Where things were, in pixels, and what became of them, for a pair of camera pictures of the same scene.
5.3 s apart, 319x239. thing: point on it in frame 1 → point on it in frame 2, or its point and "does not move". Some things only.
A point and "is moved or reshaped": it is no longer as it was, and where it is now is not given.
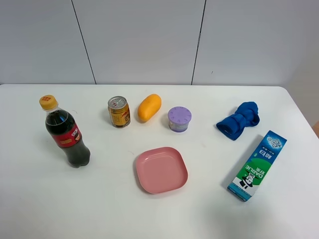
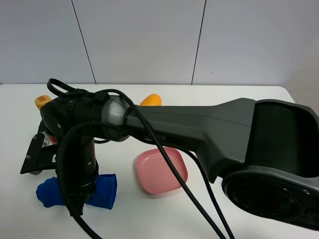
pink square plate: (161, 169) does not move
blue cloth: (246, 115) is moved or reshaped
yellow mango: (149, 105) does not move
